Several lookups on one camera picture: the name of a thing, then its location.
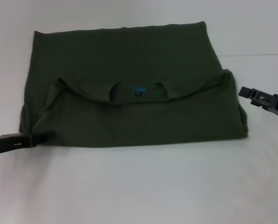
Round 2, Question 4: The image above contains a dark green FREE t-shirt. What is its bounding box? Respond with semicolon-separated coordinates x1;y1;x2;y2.
19;21;249;149

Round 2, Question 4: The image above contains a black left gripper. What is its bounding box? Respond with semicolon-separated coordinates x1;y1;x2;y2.
0;132;56;159

